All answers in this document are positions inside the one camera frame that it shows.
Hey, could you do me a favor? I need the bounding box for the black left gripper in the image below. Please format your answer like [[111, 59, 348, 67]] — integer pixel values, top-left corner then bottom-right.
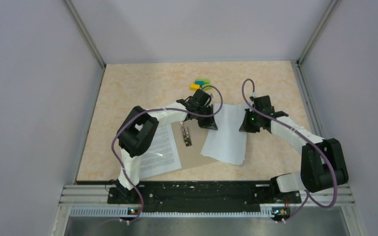
[[195, 104, 218, 130]]

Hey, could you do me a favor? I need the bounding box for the white paper sheet stack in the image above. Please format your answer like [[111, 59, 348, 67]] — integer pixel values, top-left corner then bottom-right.
[[201, 103, 247, 165]]

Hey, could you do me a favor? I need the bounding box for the printed white paper sheet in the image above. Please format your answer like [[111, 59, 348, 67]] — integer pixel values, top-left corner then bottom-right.
[[139, 124, 182, 179]]

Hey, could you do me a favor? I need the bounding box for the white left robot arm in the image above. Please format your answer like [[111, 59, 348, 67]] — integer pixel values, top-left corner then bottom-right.
[[112, 88, 219, 203]]

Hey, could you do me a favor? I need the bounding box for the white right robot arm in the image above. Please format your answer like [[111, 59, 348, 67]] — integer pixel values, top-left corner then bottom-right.
[[239, 96, 348, 208]]

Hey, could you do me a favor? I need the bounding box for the metal folder clip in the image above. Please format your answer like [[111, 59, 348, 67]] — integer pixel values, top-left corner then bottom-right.
[[180, 122, 192, 147]]

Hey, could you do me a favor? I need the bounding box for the light green block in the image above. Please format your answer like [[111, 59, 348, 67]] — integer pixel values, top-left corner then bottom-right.
[[202, 84, 213, 91]]

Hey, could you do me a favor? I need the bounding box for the yellow block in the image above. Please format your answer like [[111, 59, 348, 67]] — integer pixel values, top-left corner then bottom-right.
[[189, 84, 201, 91]]

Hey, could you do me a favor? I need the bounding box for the teal block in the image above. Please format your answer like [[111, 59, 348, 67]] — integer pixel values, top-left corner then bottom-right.
[[194, 80, 205, 86]]

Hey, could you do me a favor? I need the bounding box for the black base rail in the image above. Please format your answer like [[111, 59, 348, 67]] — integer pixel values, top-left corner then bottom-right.
[[107, 180, 301, 213]]

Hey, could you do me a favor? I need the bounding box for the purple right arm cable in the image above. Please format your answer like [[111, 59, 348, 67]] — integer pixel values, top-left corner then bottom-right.
[[241, 78, 339, 223]]

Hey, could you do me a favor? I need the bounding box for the grey slotted cable duct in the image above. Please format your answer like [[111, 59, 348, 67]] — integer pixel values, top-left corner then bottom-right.
[[69, 206, 274, 218]]

